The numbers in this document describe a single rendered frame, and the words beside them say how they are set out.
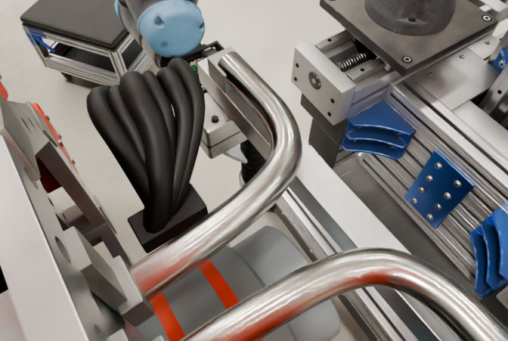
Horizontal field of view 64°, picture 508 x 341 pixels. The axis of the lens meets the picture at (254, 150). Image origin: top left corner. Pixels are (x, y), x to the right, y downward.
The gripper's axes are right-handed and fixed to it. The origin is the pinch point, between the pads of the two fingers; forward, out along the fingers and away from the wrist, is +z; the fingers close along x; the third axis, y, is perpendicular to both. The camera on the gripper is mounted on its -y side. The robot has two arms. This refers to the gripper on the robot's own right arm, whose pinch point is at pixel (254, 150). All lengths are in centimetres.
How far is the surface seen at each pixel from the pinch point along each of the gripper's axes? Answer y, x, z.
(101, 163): -83, -18, -74
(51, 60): -67, -15, -119
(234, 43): -83, 59, -101
